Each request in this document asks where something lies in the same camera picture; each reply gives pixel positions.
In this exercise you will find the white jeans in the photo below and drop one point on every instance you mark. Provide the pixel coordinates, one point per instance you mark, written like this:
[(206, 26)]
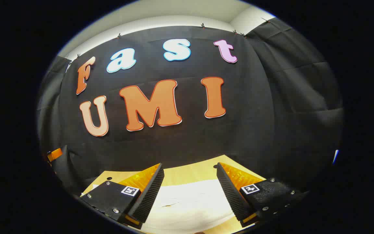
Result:
[(190, 204)]

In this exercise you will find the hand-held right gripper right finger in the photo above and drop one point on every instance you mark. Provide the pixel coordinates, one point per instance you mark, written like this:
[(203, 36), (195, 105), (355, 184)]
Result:
[(229, 191)]

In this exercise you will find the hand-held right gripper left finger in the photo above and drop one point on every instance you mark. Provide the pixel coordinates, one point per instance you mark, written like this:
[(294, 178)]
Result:
[(151, 191)]

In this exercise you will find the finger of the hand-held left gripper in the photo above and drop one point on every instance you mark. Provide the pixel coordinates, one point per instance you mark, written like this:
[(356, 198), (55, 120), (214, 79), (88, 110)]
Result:
[(54, 154)]

